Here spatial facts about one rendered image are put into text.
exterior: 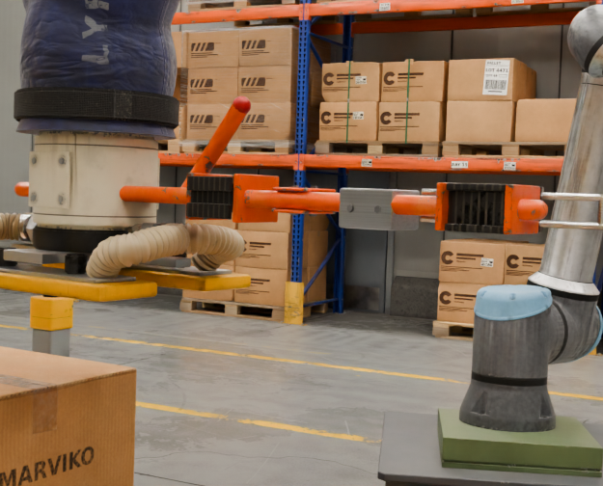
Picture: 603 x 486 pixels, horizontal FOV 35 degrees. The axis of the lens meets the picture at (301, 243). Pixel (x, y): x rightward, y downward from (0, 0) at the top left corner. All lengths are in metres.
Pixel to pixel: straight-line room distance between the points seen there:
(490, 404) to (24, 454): 0.91
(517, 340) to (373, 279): 8.33
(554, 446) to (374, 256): 8.43
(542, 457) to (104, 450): 0.79
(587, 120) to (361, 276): 8.31
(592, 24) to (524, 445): 0.80
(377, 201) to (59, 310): 1.22
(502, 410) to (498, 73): 6.78
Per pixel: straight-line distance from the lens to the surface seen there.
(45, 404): 1.48
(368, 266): 10.24
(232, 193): 1.16
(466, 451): 1.83
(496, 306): 1.92
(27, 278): 1.27
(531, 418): 1.93
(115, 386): 1.59
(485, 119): 8.56
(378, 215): 1.05
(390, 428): 2.10
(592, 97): 2.06
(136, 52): 1.31
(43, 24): 1.33
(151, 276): 1.38
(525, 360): 1.93
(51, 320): 2.15
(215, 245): 1.28
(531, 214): 0.99
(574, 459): 1.86
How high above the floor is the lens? 1.25
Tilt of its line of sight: 3 degrees down
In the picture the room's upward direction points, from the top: 2 degrees clockwise
